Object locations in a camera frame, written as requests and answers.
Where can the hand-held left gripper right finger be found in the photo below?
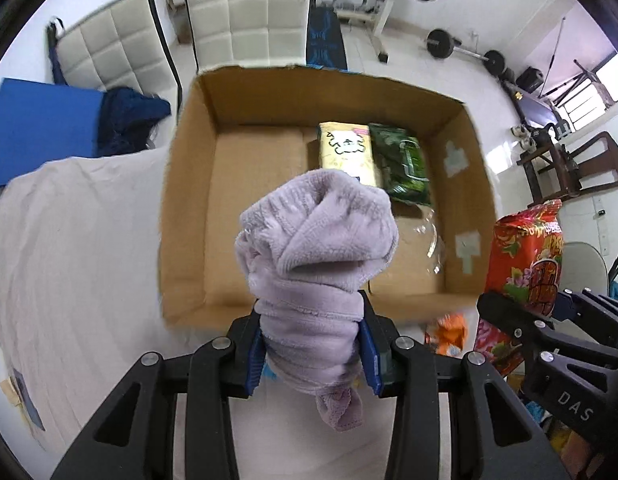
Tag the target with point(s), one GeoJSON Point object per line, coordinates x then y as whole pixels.
{"type": "Point", "coordinates": [371, 366]}

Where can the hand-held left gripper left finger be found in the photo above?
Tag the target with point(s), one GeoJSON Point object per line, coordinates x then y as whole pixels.
{"type": "Point", "coordinates": [252, 366]}

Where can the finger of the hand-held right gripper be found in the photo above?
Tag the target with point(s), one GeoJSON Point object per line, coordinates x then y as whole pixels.
{"type": "Point", "coordinates": [509, 317]}
{"type": "Point", "coordinates": [589, 305]}

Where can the lilac fleece cloth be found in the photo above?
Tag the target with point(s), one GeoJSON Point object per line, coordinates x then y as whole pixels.
{"type": "Point", "coordinates": [314, 240]}

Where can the cardboard box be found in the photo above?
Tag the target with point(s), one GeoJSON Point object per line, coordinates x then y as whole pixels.
{"type": "Point", "coordinates": [239, 175]}

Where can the pile of colourful packets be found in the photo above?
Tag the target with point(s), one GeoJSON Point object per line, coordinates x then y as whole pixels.
{"type": "Point", "coordinates": [554, 430]}

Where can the white folding chair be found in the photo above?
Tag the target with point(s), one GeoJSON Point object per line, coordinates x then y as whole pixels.
{"type": "Point", "coordinates": [584, 265]}

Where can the red snack bag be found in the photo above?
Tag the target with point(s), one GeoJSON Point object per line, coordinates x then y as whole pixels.
{"type": "Point", "coordinates": [524, 265]}

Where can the orange packet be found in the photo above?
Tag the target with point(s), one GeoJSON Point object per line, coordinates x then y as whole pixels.
{"type": "Point", "coordinates": [446, 335]}

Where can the clear plastic bag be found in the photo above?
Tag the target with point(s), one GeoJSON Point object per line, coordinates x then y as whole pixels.
{"type": "Point", "coordinates": [429, 240]}

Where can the wooden chair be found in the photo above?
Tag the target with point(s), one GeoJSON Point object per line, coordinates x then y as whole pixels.
{"type": "Point", "coordinates": [584, 165]}

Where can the green packet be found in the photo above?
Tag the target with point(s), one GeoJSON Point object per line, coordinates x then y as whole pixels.
{"type": "Point", "coordinates": [401, 165]}

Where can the beige blanket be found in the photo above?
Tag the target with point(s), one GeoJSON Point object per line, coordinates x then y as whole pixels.
{"type": "Point", "coordinates": [89, 260]}

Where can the yellow tissue pack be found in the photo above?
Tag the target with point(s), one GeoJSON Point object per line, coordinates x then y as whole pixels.
{"type": "Point", "coordinates": [345, 152]}

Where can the window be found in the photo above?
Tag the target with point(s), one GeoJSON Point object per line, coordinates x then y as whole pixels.
{"type": "Point", "coordinates": [596, 90]}

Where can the dark blue cloth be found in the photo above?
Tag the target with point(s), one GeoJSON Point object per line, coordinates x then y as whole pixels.
{"type": "Point", "coordinates": [129, 120]}

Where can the barbell with black plates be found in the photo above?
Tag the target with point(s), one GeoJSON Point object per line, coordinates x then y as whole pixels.
{"type": "Point", "coordinates": [441, 42]}

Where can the blue mat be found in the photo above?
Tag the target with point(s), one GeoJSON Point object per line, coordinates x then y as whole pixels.
{"type": "Point", "coordinates": [44, 125]}

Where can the black weight bench pad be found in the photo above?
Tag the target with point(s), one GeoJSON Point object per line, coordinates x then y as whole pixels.
{"type": "Point", "coordinates": [326, 40]}

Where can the white weight rack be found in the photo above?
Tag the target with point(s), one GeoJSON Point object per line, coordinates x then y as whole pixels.
{"type": "Point", "coordinates": [386, 5]}

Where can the white quilted chair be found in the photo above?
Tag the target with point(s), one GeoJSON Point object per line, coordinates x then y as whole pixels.
{"type": "Point", "coordinates": [251, 10]}
{"type": "Point", "coordinates": [114, 52]}

